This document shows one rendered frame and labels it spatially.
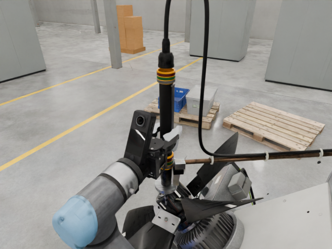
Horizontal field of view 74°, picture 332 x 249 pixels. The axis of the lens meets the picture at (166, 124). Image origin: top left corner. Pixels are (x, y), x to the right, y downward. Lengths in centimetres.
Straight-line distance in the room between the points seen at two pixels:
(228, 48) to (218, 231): 722
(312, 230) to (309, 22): 536
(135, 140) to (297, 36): 560
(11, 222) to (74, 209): 235
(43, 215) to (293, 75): 556
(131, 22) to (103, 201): 833
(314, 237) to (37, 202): 251
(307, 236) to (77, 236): 58
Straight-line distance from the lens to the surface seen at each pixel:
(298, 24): 590
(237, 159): 69
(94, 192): 41
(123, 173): 44
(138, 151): 47
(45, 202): 275
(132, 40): 872
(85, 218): 40
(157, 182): 71
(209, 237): 85
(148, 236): 82
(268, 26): 1268
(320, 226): 76
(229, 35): 775
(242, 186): 106
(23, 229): 261
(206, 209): 60
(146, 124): 46
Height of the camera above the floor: 187
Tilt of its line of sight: 30 degrees down
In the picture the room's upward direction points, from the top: straight up
